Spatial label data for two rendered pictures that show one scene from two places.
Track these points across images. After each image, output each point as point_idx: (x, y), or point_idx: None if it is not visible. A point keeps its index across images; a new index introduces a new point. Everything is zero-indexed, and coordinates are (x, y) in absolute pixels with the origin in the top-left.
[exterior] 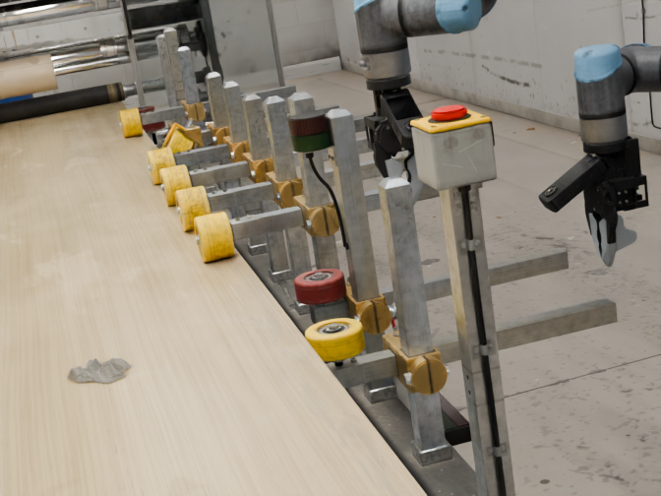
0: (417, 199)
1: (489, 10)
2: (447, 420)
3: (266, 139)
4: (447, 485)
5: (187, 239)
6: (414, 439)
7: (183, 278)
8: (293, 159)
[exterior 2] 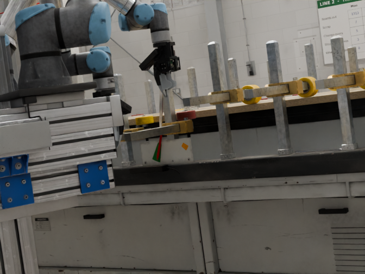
0: (162, 93)
1: (137, 22)
2: (139, 166)
3: (333, 63)
4: (114, 167)
5: (294, 98)
6: (133, 160)
7: (244, 104)
8: (269, 74)
